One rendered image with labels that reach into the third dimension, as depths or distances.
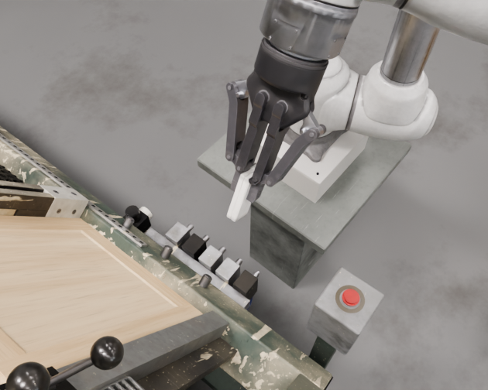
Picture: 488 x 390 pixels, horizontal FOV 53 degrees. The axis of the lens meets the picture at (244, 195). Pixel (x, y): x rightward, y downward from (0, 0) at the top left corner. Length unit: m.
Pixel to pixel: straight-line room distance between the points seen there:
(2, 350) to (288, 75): 0.53
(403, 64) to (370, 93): 0.12
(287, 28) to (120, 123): 2.28
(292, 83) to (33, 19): 3.10
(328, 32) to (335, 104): 0.83
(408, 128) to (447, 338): 1.14
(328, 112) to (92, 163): 1.55
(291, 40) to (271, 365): 0.80
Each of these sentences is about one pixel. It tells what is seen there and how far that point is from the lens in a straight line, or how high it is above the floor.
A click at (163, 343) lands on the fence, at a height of 1.13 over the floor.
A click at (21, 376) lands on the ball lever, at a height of 1.55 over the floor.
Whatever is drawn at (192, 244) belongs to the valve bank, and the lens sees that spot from 1.39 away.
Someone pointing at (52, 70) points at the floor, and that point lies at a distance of 3.14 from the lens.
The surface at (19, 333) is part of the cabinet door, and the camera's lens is 0.81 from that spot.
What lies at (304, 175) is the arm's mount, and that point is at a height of 0.85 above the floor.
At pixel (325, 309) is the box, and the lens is 1.15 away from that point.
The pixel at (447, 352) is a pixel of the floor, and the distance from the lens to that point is 2.23.
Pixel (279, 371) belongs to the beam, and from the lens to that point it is 1.14.
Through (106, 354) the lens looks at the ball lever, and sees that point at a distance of 0.59.
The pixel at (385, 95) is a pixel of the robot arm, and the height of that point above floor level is 1.12.
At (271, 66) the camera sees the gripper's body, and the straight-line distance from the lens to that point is 0.52.
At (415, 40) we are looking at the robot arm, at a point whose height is 1.28.
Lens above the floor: 2.00
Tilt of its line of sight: 57 degrees down
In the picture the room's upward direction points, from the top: straight up
